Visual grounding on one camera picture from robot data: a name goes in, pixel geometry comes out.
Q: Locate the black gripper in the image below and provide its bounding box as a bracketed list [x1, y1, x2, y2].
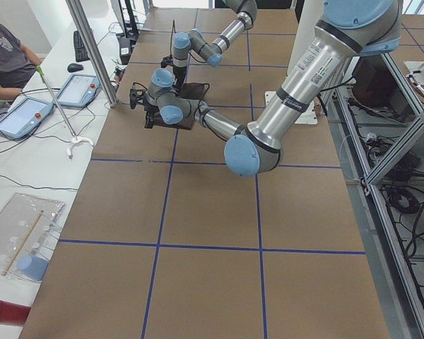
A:
[172, 66, 187, 87]
[143, 95, 159, 129]

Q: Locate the dark brown t-shirt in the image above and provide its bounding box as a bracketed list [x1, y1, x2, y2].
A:
[146, 83, 210, 130]

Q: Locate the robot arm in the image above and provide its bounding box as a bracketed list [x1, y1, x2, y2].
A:
[143, 1, 402, 177]
[170, 1, 257, 90]

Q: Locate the black box with label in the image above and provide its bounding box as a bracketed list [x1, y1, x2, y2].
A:
[118, 37, 132, 65]

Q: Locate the far teach pendant tablet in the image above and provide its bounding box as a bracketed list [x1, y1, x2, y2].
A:
[57, 73, 100, 108]

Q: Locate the teach pendant tablet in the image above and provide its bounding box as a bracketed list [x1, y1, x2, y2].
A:
[0, 97, 54, 140]
[57, 73, 100, 108]

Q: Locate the black computer mouse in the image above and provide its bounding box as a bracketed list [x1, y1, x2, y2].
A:
[66, 63, 84, 73]

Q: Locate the black keyboard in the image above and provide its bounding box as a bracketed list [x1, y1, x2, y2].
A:
[73, 30, 90, 62]

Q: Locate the near teach pendant tablet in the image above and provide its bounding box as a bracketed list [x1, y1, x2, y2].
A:
[0, 97, 54, 140]

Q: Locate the seated person grey shirt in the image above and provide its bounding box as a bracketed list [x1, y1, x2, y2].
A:
[0, 23, 42, 101]

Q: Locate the wooden stick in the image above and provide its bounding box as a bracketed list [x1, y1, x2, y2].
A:
[1, 210, 44, 276]

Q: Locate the clear plastic bag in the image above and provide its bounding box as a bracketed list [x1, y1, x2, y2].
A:
[0, 194, 65, 282]

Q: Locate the blue cup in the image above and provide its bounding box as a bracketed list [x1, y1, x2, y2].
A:
[18, 255, 49, 281]

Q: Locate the red cylinder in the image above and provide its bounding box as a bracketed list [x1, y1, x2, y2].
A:
[0, 300, 31, 326]

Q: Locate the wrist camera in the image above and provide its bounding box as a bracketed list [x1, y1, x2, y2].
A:
[160, 55, 173, 69]
[129, 82, 148, 109]

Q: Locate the reacher stick green handle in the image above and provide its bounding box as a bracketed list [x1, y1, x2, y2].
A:
[36, 65, 94, 160]

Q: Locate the aluminium frame post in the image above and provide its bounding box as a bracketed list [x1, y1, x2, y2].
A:
[66, 0, 118, 107]

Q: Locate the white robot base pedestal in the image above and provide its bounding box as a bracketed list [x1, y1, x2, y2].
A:
[264, 0, 321, 125]

